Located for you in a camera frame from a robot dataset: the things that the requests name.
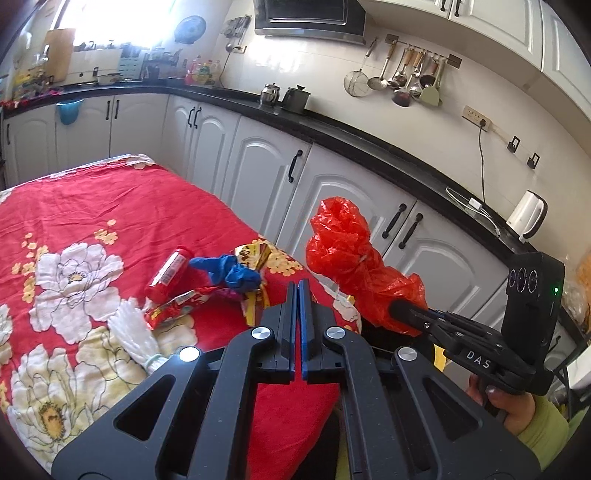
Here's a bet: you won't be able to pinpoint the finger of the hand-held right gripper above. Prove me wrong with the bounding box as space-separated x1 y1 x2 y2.
387 299 462 343
416 307 490 334

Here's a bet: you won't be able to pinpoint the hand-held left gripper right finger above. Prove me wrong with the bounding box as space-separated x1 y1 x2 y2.
300 281 541 480

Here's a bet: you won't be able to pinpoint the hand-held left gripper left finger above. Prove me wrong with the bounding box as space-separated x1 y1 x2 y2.
51 281 301 480

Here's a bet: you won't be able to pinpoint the red plastic bag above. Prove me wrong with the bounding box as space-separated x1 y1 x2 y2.
305 197 429 337

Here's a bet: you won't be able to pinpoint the red snack packet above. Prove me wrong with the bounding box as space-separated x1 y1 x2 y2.
143 286 222 331

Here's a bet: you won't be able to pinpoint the person's right forearm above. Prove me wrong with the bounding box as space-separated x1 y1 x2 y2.
517 396 571 472

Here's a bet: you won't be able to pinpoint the person's right hand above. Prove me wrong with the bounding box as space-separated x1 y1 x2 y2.
466 374 536 435

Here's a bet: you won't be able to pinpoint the yellow snack wrapper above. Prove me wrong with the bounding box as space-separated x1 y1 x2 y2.
240 278 274 326

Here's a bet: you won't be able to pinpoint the orange plastic bag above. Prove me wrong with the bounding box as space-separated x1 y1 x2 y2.
563 256 591 333

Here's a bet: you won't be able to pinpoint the blue crumpled bag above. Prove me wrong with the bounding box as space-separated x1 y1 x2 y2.
189 254 262 292

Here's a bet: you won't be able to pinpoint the white electric kettle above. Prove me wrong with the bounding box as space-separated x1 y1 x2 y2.
505 190 549 243

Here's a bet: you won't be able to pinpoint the red plastic jar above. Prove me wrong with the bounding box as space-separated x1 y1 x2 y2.
144 248 193 301

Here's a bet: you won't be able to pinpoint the white lower cabinets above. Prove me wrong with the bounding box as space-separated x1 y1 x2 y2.
0 92 568 342

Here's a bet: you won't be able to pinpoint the white cabinets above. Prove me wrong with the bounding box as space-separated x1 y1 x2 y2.
360 0 591 107
0 92 568 342

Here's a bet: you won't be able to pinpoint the black kitchen countertop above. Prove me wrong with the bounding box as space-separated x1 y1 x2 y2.
0 85 591 352

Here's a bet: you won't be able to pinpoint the red floral tablecloth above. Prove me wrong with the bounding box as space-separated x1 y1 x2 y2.
0 154 363 476

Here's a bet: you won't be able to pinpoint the dark skimmer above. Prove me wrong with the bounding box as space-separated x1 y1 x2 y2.
392 55 414 108

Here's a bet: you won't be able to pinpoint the pale green spatula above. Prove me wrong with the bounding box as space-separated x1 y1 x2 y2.
419 60 443 107

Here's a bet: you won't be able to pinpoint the dark lidded pot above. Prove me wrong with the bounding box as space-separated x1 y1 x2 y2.
281 85 311 114

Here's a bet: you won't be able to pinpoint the steel teapot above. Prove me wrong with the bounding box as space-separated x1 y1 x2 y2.
259 83 282 108

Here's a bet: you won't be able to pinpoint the steel ladle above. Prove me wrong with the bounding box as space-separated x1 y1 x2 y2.
367 44 393 90

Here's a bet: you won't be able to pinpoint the group of condiment bottles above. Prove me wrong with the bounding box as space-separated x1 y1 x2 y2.
185 55 222 86

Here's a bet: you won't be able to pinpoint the white upper cabinets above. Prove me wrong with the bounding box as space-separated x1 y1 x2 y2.
360 0 591 107

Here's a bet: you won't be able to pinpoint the blue hanging bin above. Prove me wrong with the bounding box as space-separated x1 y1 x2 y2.
56 99 85 125

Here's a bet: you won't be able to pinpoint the black range hood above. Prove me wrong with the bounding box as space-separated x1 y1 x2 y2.
253 0 368 46

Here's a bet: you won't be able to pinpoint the kitchen window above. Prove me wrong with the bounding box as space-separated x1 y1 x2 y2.
60 0 232 47

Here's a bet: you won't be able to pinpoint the wooden cutting board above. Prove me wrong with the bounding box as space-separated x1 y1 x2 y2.
44 28 76 84

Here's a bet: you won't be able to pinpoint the white charger with cable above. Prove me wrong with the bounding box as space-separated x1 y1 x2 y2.
445 186 502 236

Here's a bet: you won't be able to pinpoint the black power cable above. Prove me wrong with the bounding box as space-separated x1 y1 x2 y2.
477 127 486 204

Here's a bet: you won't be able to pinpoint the wall power outlet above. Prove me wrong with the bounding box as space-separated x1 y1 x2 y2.
463 105 493 130

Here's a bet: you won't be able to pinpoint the utensil wall rail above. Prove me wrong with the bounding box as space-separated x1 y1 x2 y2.
385 34 462 70

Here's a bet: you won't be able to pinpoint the small wall utensil rack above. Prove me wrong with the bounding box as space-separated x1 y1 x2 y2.
221 16 252 51

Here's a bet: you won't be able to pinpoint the blue round wall holder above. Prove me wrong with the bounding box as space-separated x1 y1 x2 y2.
174 15 206 44

